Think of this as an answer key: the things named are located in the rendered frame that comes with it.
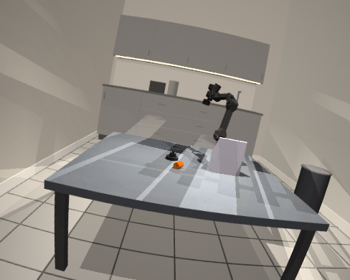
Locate orange tapered knob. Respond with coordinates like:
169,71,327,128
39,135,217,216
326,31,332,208
174,161,184,169

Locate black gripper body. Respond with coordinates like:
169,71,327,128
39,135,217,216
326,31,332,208
203,84,214,106

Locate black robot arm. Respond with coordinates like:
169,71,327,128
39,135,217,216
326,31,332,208
207,83,239,141

